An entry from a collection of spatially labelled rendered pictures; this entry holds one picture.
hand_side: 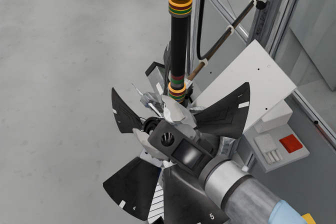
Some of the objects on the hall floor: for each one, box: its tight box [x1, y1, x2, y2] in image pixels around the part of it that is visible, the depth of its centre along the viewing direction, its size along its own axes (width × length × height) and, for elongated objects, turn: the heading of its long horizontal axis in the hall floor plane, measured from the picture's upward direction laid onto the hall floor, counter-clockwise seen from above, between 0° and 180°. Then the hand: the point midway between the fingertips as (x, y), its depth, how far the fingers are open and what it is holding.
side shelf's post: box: [244, 152, 258, 174], centre depth 180 cm, size 4×4×83 cm
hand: (148, 113), depth 62 cm, fingers open, 8 cm apart
